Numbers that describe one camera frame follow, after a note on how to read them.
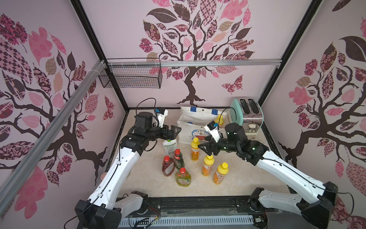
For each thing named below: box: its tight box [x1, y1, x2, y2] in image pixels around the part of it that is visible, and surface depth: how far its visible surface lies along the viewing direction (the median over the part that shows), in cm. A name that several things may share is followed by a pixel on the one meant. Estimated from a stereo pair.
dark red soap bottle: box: [162, 155, 175, 177], surface depth 76 cm
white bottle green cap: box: [162, 138, 177, 157], surface depth 86 cm
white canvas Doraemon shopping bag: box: [176, 105, 228, 145], surface depth 92 cm
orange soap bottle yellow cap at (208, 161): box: [202, 154, 215, 177], surface depth 71 cm
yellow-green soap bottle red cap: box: [174, 167, 192, 188], surface depth 74 cm
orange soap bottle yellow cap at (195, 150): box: [190, 137, 201, 162], surface depth 78 cm
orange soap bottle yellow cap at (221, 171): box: [212, 162, 230, 185], surface depth 68 cm
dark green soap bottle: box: [173, 148, 186, 170], surface depth 77 cm
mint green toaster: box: [230, 97, 265, 135], surface depth 97 cm
